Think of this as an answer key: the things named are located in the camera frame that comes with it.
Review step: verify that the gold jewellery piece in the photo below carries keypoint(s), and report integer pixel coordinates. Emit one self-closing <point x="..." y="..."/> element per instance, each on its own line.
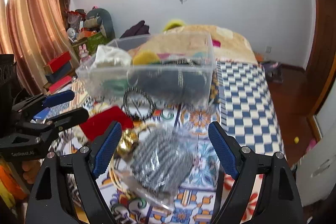
<point x="127" y="144"/>

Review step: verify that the small yellow ball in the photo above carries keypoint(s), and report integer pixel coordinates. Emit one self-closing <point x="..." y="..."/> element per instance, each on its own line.
<point x="296" y="140"/>

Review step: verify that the beige fuzzy blanket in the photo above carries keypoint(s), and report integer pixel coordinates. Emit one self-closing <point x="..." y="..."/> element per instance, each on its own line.
<point x="236" y="43"/>

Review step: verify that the yellow felt piece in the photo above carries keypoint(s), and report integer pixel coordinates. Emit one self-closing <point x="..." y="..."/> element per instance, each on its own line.
<point x="145" y="57"/>

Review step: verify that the blue white checked blanket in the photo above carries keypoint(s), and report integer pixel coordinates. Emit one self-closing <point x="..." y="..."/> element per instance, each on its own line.
<point x="244" y="108"/>

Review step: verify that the green cardboard box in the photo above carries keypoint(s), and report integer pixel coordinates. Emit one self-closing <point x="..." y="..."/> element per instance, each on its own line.
<point x="95" y="41"/>

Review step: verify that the white cloth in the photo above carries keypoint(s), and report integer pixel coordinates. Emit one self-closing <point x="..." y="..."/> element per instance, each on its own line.
<point x="113" y="57"/>

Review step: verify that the red cloth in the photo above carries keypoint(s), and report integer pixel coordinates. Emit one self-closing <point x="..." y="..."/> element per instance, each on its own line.
<point x="107" y="119"/>

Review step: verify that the dark purple clothes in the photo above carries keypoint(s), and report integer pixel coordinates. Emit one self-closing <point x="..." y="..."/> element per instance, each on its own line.
<point x="136" y="29"/>

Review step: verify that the yellow green plush toy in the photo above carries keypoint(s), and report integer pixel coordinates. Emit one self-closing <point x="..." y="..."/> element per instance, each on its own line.
<point x="172" y="23"/>

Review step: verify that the grey plush toy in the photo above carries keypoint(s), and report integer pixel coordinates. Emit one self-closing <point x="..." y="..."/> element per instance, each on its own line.
<point x="102" y="20"/>

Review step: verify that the dark navy knit cloth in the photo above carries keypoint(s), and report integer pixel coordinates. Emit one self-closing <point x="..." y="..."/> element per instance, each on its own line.
<point x="168" y="82"/>

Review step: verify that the person's left hand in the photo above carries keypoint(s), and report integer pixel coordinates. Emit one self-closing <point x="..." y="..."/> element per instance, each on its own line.
<point x="29" y="170"/>

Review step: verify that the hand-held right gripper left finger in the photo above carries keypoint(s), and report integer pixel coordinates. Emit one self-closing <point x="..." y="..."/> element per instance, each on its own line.
<point x="106" y="151"/>

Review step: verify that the colourful patterned bed sheet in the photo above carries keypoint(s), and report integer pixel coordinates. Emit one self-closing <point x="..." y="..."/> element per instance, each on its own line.
<point x="199" y="119"/>

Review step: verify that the red flat box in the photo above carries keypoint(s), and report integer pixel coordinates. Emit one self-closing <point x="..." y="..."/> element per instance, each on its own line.
<point x="60" y="83"/>
<point x="57" y="61"/>

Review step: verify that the pink bunny toy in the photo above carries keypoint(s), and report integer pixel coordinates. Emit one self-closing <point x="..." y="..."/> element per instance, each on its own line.
<point x="84" y="52"/>

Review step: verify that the clear plastic storage box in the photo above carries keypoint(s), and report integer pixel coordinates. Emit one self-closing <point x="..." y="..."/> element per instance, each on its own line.
<point x="168" y="82"/>

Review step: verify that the white cabinet door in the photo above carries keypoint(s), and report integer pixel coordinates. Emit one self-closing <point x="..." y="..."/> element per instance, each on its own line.
<point x="319" y="166"/>

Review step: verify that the orange striped curtain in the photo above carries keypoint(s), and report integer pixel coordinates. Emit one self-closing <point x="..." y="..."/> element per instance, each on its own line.
<point x="31" y="16"/>

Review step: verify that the wall socket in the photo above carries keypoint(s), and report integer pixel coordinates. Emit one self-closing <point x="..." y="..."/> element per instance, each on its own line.
<point x="268" y="49"/>

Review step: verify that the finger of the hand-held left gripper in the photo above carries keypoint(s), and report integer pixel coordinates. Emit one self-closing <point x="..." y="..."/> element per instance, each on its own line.
<point x="59" y="98"/>
<point x="71" y="117"/>

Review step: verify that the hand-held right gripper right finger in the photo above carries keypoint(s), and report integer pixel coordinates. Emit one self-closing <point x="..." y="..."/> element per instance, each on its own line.
<point x="223" y="150"/>

